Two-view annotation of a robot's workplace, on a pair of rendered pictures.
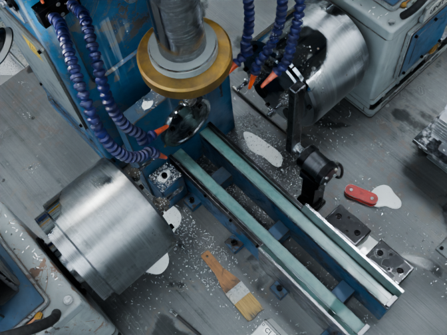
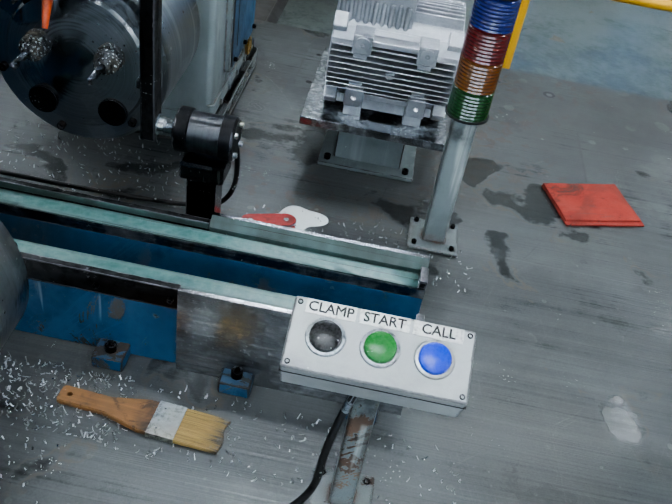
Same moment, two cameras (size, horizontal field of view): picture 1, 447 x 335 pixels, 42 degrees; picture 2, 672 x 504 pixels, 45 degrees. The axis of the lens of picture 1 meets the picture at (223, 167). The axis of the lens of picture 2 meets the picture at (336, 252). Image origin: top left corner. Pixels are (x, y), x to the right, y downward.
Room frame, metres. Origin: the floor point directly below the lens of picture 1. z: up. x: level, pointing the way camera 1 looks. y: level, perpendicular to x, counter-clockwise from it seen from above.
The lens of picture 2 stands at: (-0.12, 0.40, 1.58)
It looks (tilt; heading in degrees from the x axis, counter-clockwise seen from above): 39 degrees down; 307
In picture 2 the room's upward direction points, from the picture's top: 10 degrees clockwise
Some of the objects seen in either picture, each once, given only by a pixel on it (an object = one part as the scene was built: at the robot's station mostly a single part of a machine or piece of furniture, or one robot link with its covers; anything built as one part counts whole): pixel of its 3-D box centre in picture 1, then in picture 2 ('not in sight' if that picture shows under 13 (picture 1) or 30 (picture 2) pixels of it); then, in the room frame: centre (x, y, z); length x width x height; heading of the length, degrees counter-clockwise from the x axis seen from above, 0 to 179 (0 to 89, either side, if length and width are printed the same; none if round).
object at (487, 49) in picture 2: not in sight; (486, 41); (0.39, -0.54, 1.14); 0.06 x 0.06 x 0.04
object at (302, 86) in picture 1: (295, 120); (151, 46); (0.63, -0.17, 1.12); 0.04 x 0.03 x 0.26; 35
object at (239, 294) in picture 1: (229, 283); (141, 415); (0.39, 0.03, 0.80); 0.21 x 0.05 x 0.01; 31
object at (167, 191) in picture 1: (167, 185); not in sight; (0.66, 0.15, 0.86); 0.07 x 0.06 x 0.12; 125
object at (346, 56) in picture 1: (312, 56); (109, 26); (0.85, -0.26, 1.04); 0.41 x 0.25 x 0.25; 125
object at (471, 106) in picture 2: not in sight; (470, 99); (0.39, -0.54, 1.05); 0.06 x 0.06 x 0.04
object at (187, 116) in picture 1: (187, 121); not in sight; (0.74, 0.07, 1.02); 0.15 x 0.02 x 0.15; 125
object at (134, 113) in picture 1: (172, 115); not in sight; (0.79, 0.11, 0.97); 0.30 x 0.11 x 0.34; 125
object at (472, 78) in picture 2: not in sight; (478, 71); (0.39, -0.54, 1.10); 0.06 x 0.06 x 0.04
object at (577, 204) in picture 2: not in sight; (592, 204); (0.27, -0.85, 0.80); 0.15 x 0.12 x 0.01; 53
